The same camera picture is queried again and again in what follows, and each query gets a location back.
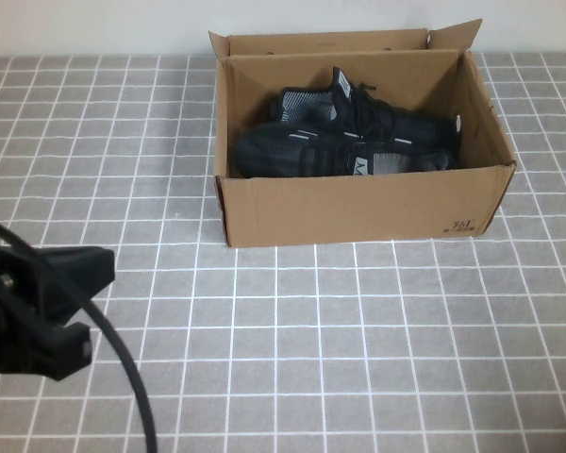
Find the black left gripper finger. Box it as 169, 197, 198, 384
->
32, 322, 94, 381
37, 247, 117, 327

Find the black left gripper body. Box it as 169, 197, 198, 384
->
0, 240, 48, 378

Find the black sneaker with paper stuffing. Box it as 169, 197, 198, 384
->
233, 125, 457, 179

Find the brown cardboard shoe box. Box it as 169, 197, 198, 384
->
207, 18, 520, 249

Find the white paper shoe stuffing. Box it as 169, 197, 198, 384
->
374, 153, 410, 177

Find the black sneaker with tongue label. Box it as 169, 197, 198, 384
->
271, 65, 464, 145

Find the black round cable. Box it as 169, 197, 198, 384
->
0, 212, 158, 453

